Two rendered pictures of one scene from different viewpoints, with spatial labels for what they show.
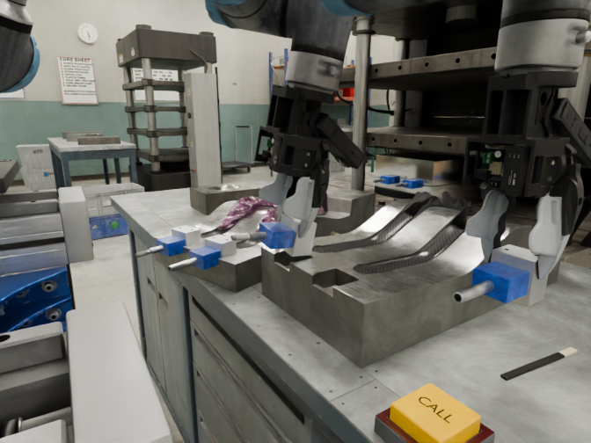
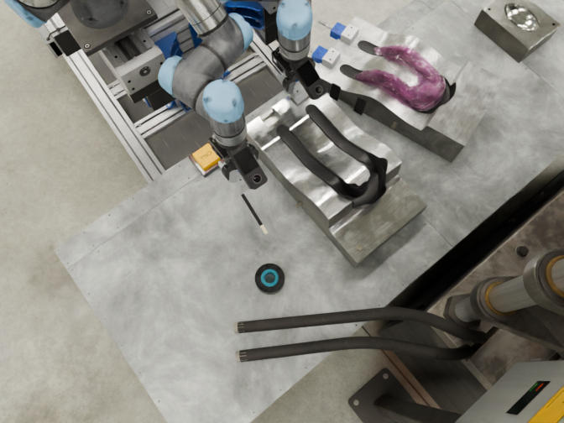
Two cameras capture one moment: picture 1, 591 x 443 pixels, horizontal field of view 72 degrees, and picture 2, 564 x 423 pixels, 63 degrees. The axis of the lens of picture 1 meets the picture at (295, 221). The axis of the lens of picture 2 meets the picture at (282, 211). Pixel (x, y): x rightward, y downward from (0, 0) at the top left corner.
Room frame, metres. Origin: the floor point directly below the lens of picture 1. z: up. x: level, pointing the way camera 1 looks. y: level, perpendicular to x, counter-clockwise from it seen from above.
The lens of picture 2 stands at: (0.50, -0.75, 2.07)
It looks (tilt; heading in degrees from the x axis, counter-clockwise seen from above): 71 degrees down; 85
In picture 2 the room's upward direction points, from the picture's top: 1 degrees counter-clockwise
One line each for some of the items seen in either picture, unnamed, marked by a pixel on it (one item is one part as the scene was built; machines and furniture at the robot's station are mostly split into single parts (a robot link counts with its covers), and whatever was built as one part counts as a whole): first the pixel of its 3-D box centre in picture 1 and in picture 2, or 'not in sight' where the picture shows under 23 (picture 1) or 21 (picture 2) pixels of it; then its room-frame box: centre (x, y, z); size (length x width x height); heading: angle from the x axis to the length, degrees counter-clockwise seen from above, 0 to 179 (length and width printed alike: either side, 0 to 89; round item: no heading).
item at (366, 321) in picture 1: (417, 253); (333, 166); (0.69, -0.22, 0.87); 0.50 x 0.26 x 0.14; 123
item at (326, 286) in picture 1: (335, 289); (270, 120); (0.53, -0.06, 0.87); 0.05 x 0.05 x 0.04; 33
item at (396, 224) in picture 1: (409, 227); (334, 153); (0.69, -0.20, 0.92); 0.35 x 0.16 x 0.09; 123
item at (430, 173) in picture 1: (445, 176); not in sight; (1.58, -0.59, 0.87); 0.50 x 0.27 x 0.17; 123
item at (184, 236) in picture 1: (166, 246); (336, 30); (0.76, 0.26, 0.86); 0.13 x 0.05 x 0.05; 140
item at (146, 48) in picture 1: (173, 119); not in sight; (5.43, 1.59, 1.03); 1.54 x 0.94 x 2.06; 34
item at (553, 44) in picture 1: (541, 52); (228, 128); (0.43, -0.24, 1.17); 0.08 x 0.08 x 0.05
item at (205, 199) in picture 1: (225, 197); (515, 24); (1.35, 0.24, 0.84); 0.20 x 0.15 x 0.07; 123
